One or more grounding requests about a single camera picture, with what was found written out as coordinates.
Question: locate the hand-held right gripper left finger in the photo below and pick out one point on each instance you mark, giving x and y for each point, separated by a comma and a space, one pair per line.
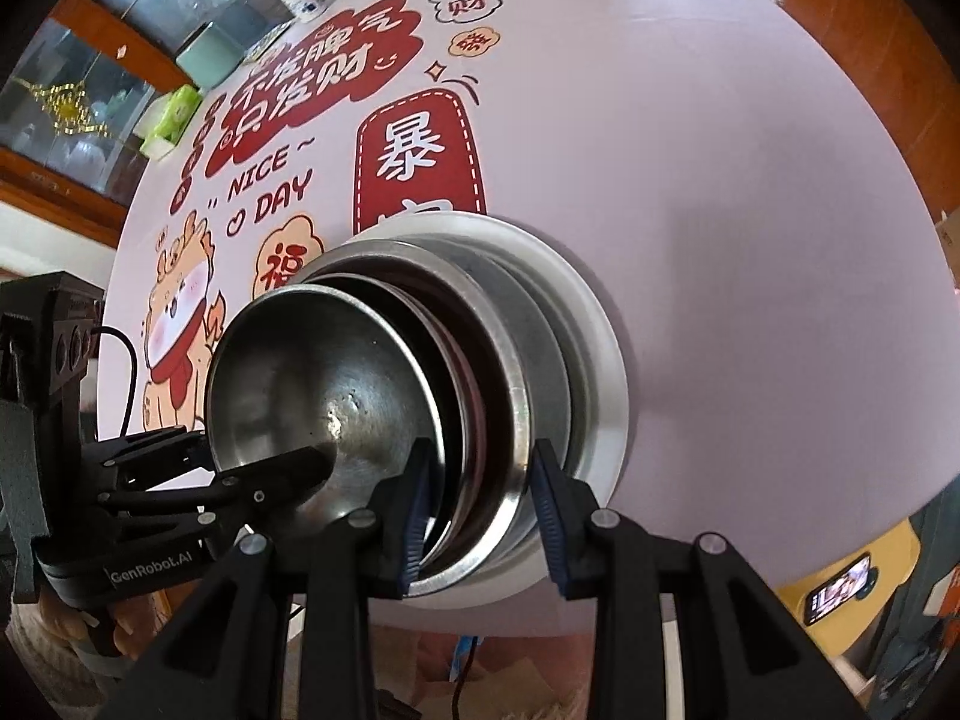
416, 517

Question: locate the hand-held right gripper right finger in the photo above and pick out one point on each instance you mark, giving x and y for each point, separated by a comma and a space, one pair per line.
551, 517

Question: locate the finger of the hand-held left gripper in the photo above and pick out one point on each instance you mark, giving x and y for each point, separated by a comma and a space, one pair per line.
285, 469
150, 454

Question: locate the small steel bowl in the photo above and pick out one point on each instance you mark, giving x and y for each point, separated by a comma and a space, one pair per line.
300, 390

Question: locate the pink-sided steel bowl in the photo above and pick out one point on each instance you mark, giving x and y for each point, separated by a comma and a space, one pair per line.
448, 405

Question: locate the large steel bowl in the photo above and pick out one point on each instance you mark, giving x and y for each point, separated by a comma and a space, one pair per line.
517, 405

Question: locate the large white plate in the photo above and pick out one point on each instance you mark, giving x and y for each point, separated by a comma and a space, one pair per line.
596, 390

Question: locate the person's left forearm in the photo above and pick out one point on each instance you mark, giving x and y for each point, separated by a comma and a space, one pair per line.
30, 652

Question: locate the person's left hand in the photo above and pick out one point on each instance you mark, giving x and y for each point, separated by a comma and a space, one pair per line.
71, 615

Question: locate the smartphone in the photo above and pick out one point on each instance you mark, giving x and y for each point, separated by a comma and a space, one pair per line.
840, 589

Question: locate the green tissue box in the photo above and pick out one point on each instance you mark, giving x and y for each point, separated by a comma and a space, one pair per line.
171, 116

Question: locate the glass door with gold ornament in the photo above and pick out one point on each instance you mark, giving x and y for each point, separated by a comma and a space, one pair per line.
75, 90

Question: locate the yellow stool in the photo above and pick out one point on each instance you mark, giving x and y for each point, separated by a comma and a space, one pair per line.
892, 547

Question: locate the mint green canister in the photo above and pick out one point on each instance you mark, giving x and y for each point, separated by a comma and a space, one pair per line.
210, 52

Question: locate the pill blister pack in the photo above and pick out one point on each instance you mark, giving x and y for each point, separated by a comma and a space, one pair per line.
264, 41

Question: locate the wooden wall cabinet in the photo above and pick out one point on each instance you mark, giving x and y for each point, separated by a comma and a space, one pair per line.
862, 37

